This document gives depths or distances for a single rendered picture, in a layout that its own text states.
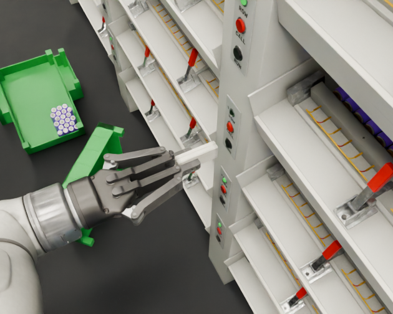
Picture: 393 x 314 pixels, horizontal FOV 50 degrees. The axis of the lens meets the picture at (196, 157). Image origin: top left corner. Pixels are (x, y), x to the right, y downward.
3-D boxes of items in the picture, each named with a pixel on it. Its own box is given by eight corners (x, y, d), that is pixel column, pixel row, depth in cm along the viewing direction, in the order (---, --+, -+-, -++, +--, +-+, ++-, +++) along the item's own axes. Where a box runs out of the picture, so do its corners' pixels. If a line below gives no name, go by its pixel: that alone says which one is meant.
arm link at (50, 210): (53, 262, 63) (92, 245, 65) (34, 237, 56) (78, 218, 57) (37, 213, 68) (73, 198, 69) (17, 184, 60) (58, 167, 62)
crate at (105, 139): (67, 239, 126) (92, 247, 125) (47, 207, 109) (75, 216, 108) (110, 159, 142) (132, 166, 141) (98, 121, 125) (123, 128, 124)
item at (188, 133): (216, 205, 98) (201, 182, 86) (121, 46, 129) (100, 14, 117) (291, 159, 99) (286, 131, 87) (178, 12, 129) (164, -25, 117)
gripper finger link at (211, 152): (176, 159, 66) (178, 163, 66) (216, 143, 68) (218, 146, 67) (176, 170, 69) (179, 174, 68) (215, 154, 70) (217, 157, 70)
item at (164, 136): (213, 238, 114) (200, 223, 102) (130, 90, 145) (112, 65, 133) (277, 200, 115) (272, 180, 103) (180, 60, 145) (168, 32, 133)
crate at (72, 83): (2, 126, 150) (-7, 111, 143) (-10, 88, 160) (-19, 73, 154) (84, 97, 158) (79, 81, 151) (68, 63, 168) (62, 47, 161)
